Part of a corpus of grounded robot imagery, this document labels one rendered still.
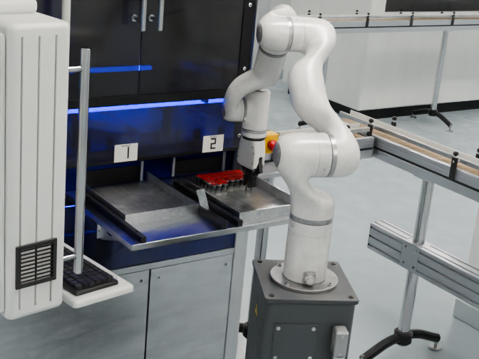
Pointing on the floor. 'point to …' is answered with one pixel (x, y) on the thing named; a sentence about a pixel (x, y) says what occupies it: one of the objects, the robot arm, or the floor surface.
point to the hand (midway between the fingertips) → (249, 180)
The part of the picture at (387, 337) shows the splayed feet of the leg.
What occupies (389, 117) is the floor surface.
